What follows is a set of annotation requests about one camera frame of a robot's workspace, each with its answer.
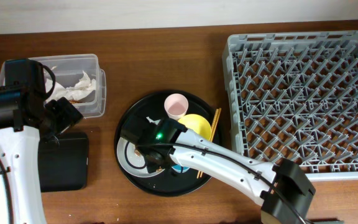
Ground gold snack wrapper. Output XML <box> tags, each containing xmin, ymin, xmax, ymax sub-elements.
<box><xmin>69</xmin><ymin>100</ymin><xmax>83</xmax><ymax>104</ymax></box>

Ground food scraps on plate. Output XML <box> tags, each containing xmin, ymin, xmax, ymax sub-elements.
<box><xmin>134</xmin><ymin>149</ymin><xmax>163</xmax><ymax>172</ymax></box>

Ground round black serving tray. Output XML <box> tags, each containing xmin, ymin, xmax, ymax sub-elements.
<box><xmin>114</xmin><ymin>90</ymin><xmax>215</xmax><ymax>197</ymax></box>

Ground grey plate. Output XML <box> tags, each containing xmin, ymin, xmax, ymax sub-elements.
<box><xmin>116</xmin><ymin>138</ymin><xmax>164</xmax><ymax>178</ymax></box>

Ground wooden chopstick right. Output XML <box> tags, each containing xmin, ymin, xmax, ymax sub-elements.
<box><xmin>199</xmin><ymin>108</ymin><xmax>222</xmax><ymax>179</ymax></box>

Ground grey dishwasher rack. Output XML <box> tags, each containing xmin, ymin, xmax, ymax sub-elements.
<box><xmin>222</xmin><ymin>30</ymin><xmax>358</xmax><ymax>181</ymax></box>

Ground blue cup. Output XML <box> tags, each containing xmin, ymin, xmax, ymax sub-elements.
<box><xmin>172</xmin><ymin>165</ymin><xmax>190</xmax><ymax>174</ymax></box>

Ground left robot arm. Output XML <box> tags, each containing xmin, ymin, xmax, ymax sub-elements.
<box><xmin>0</xmin><ymin>58</ymin><xmax>83</xmax><ymax>223</ymax></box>

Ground pink cup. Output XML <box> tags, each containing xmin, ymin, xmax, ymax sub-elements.
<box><xmin>164</xmin><ymin>93</ymin><xmax>189</xmax><ymax>120</ymax></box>

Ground clear plastic waste bin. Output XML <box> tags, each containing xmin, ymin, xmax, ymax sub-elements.
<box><xmin>0</xmin><ymin>54</ymin><xmax>107</xmax><ymax>118</ymax></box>

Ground yellow bowl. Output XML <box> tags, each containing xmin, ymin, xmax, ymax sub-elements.
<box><xmin>178</xmin><ymin>114</ymin><xmax>212</xmax><ymax>140</ymax></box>

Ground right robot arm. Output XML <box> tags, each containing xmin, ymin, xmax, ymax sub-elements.
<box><xmin>120</xmin><ymin>117</ymin><xmax>316</xmax><ymax>223</ymax></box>

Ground white tissue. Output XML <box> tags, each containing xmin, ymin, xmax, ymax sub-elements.
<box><xmin>146</xmin><ymin>117</ymin><xmax>160</xmax><ymax>125</ymax></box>
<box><xmin>45</xmin><ymin>71</ymin><xmax>97</xmax><ymax>103</ymax></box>

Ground black rectangular tray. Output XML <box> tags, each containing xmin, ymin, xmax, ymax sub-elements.
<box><xmin>38</xmin><ymin>132</ymin><xmax>90</xmax><ymax>192</ymax></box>

